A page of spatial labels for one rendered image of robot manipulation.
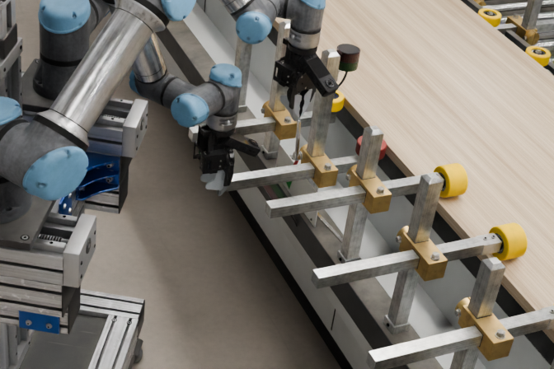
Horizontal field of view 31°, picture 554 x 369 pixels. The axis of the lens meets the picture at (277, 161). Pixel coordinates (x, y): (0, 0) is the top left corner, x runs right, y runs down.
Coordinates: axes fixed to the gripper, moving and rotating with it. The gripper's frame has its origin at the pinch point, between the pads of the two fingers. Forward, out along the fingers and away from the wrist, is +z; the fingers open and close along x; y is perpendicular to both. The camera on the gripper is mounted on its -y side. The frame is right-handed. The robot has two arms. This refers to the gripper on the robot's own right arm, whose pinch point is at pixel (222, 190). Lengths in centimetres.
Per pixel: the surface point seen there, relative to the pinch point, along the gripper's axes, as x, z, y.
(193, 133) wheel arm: -23.6, -2.4, -0.6
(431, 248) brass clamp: 50, -15, -29
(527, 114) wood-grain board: -3, -8, -95
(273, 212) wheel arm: 26.4, -12.1, -1.2
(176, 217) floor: -93, 83, -25
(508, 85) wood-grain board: -19, -8, -99
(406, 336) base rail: 50, 12, -28
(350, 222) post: 21.4, -0.5, -25.9
